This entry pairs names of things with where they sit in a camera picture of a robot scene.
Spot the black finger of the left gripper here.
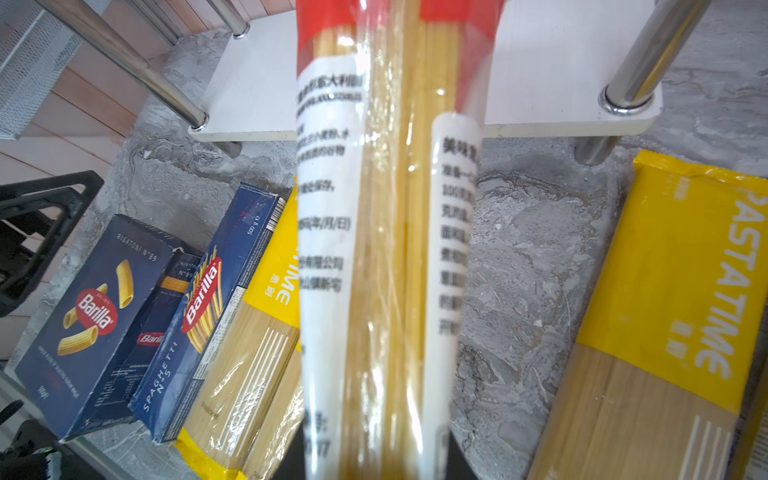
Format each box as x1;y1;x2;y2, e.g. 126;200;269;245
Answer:
1;170;104;317

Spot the red spaghetti bag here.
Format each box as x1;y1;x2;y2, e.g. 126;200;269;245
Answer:
296;1;504;479

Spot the yellow Pastatime spaghetti bag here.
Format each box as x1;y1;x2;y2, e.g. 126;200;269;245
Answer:
237;350;304;480
528;151;767;479
176;190;300;479

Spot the blue Barilla rigatoni box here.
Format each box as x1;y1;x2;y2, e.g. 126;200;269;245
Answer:
15;214;200;441

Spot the blue Barilla spaghetti box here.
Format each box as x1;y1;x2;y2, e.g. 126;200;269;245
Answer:
129;183;286;445

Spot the dark blue spaghetti bag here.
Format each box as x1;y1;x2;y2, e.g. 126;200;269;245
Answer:
725;313;767;479

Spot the white wire mesh organizer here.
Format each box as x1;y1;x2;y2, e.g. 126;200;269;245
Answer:
1;0;82;140

